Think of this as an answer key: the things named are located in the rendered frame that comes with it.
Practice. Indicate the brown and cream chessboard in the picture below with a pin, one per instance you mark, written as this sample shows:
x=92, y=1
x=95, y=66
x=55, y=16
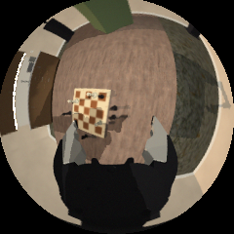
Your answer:
x=89, y=110

